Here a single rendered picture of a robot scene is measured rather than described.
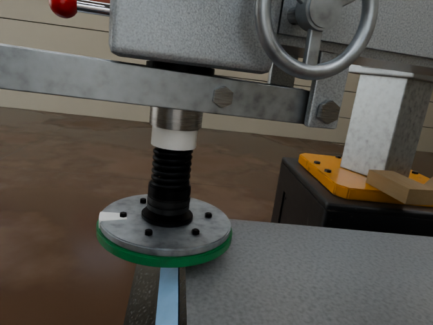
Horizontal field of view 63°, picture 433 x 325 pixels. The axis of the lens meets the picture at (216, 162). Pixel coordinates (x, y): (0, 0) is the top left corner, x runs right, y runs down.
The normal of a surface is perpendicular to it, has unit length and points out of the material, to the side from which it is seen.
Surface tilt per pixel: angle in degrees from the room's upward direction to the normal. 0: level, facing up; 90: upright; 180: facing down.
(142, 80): 90
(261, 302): 0
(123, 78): 90
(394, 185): 90
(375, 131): 90
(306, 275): 0
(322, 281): 0
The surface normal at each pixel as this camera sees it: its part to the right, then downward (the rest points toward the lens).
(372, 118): -0.83, 0.04
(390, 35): 0.26, 0.28
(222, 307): 0.12, -0.96
